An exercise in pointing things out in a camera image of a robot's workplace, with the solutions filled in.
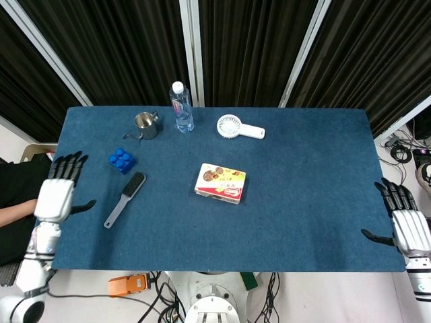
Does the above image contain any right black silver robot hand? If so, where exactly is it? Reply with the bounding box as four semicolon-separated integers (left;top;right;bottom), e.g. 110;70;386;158
360;177;431;256

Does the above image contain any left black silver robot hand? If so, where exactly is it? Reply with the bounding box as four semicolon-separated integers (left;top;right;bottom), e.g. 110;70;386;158
34;151;98;223

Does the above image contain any snack box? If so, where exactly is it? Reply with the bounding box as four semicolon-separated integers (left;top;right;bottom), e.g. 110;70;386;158
193;163;246;205

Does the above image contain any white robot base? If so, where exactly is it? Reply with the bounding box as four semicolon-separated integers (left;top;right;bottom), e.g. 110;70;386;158
164;271;260;323

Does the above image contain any person's bare forearm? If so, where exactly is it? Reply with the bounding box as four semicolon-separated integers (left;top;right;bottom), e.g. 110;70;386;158
0;198;39;228

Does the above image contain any orange device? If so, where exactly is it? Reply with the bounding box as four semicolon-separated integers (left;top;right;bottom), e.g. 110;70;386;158
108;274;151;299

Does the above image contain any person in black clothes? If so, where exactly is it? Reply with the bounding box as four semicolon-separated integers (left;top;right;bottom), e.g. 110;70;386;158
0;156;55;266

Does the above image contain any blue studded building block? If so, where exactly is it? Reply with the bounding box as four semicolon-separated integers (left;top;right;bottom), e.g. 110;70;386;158
108;147;137;175

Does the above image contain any grey brush with black bristles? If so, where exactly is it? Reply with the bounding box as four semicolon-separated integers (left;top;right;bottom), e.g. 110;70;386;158
103;172;147;230

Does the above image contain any blue table cloth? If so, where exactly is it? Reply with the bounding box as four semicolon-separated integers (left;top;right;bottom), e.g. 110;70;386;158
24;106;407;273

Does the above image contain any stainless steel cup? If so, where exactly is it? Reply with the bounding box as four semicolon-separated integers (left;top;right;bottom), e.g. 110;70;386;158
134;110;160;139

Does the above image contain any black curtain panel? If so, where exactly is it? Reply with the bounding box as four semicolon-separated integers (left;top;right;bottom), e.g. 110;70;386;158
198;0;319;108
0;6;82;142
16;0;191;107
286;0;431;139

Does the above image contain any clear plastic water bottle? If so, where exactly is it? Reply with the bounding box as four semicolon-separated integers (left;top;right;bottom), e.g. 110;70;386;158
168;81;195;133

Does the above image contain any dark green block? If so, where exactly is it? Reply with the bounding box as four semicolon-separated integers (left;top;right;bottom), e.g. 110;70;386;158
239;271;259;291

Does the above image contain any white handheld fan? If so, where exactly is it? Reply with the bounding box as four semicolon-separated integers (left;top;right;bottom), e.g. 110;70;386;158
216;114;266;140

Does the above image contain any tangled cables and power strip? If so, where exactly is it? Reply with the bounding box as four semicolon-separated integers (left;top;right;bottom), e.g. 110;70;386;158
379;126;431;176

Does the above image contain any grey metal frame post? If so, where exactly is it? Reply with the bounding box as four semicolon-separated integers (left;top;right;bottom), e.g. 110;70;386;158
278;0;334;108
0;0;94;107
373;94;431;144
178;0;205;108

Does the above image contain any black floor cables bundle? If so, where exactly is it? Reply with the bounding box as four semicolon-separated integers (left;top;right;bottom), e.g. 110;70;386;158
137;271;187;323
253;271;281;323

